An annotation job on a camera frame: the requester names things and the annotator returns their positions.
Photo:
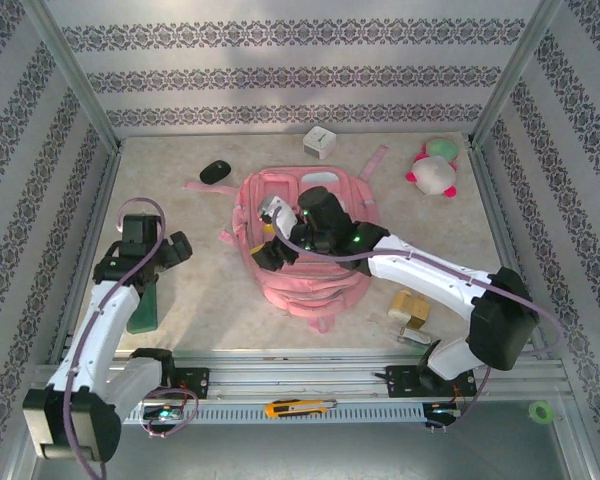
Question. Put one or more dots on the beige wooden block toy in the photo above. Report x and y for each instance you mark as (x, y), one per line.
(405, 305)

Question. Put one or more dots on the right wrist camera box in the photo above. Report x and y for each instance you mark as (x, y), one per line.
(280, 215)

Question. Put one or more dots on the aluminium table side rail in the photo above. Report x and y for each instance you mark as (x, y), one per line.
(96, 220)
(497, 225)

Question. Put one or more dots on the black computer mouse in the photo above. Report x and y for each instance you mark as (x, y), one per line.
(215, 172)

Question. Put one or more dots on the orange utility knife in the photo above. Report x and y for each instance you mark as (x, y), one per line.
(290, 408)

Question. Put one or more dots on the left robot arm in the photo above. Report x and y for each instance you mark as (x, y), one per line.
(105, 320)

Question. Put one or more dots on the small lit circuit board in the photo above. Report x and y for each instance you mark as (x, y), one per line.
(442, 412)
(162, 414)

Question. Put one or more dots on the green notebook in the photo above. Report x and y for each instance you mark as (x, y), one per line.
(145, 315)

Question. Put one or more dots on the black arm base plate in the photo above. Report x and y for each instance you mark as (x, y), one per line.
(405, 380)
(195, 382)

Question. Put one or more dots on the white alarm clock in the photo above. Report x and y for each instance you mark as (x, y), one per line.
(319, 142)

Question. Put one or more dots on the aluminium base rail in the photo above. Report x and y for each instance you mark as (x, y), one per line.
(290, 375)

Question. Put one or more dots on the pink school backpack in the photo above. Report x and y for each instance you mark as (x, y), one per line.
(315, 295)

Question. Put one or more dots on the aluminium frame post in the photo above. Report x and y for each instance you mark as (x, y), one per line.
(515, 75)
(75, 80)

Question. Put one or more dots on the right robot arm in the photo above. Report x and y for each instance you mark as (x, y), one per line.
(430, 280)

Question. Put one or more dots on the green tape roll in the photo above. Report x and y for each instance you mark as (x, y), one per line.
(531, 412)

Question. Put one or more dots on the white pink green plush toy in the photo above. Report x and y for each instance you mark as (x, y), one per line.
(432, 175)

